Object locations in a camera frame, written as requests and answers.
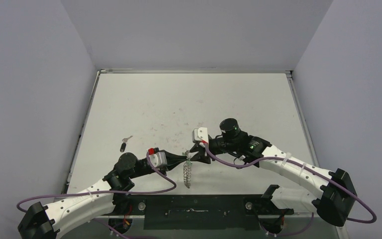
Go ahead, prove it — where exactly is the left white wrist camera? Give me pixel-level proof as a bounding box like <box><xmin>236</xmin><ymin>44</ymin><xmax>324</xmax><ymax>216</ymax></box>
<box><xmin>148</xmin><ymin>148</ymin><xmax>168</xmax><ymax>168</ymax></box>

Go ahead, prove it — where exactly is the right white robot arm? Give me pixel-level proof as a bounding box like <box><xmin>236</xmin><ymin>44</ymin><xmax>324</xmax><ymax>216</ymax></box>
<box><xmin>191</xmin><ymin>118</ymin><xmax>357</xmax><ymax>227</ymax></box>

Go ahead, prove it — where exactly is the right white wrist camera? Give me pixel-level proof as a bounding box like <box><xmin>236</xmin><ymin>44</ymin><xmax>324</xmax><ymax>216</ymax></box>
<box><xmin>192</xmin><ymin>127</ymin><xmax>209</xmax><ymax>147</ymax></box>

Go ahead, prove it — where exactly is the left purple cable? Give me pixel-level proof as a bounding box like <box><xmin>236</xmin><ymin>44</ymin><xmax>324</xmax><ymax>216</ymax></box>
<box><xmin>16</xmin><ymin>153</ymin><xmax>178</xmax><ymax>214</ymax></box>

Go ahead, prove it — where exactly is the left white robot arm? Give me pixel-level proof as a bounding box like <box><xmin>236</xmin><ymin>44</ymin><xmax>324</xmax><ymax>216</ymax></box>
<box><xmin>17</xmin><ymin>148</ymin><xmax>187</xmax><ymax>239</ymax></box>

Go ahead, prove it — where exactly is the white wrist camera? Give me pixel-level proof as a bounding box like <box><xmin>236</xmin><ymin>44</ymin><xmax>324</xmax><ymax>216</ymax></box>
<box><xmin>192</xmin><ymin>127</ymin><xmax>209</xmax><ymax>147</ymax></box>
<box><xmin>148</xmin><ymin>148</ymin><xmax>168</xmax><ymax>168</ymax></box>

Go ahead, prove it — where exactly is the purple cable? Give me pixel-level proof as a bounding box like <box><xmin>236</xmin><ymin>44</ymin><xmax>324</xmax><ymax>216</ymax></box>
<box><xmin>16</xmin><ymin>153</ymin><xmax>178</xmax><ymax>214</ymax></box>
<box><xmin>203</xmin><ymin>141</ymin><xmax>378</xmax><ymax>224</ymax></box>

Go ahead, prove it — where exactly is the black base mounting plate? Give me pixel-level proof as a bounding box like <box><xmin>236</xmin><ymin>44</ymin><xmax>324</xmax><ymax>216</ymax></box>
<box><xmin>109</xmin><ymin>194</ymin><xmax>294</xmax><ymax>231</ymax></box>

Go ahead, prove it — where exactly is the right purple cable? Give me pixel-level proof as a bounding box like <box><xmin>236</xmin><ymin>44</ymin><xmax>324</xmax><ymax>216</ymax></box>
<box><xmin>203</xmin><ymin>141</ymin><xmax>378</xmax><ymax>224</ymax></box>

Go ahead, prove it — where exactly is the key with black head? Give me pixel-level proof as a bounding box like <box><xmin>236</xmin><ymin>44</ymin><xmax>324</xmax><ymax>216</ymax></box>
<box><xmin>120</xmin><ymin>135</ymin><xmax>133</xmax><ymax>152</ymax></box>

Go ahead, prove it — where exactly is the metal disc with keyrings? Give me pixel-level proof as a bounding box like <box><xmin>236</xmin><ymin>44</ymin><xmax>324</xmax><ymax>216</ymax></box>
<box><xmin>183</xmin><ymin>150</ymin><xmax>192</xmax><ymax>189</ymax></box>

